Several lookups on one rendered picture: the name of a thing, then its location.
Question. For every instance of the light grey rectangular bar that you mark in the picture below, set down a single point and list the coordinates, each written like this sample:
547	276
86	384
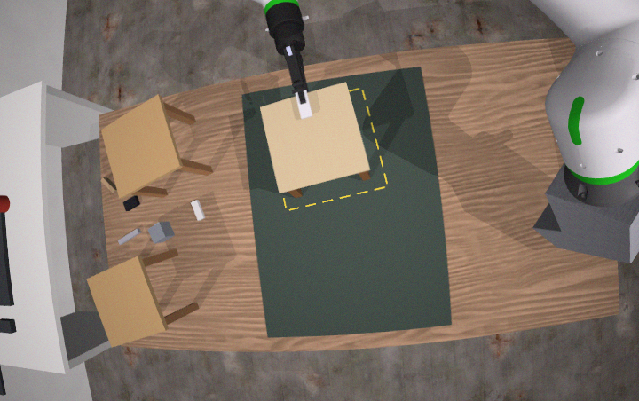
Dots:
129	236

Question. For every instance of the white flat bar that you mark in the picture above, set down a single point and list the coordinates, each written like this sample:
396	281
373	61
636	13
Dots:
197	210

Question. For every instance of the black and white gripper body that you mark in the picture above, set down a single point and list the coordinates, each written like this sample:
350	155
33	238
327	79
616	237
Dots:
288	34

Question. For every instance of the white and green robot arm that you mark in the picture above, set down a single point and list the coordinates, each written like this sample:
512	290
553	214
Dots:
592	106

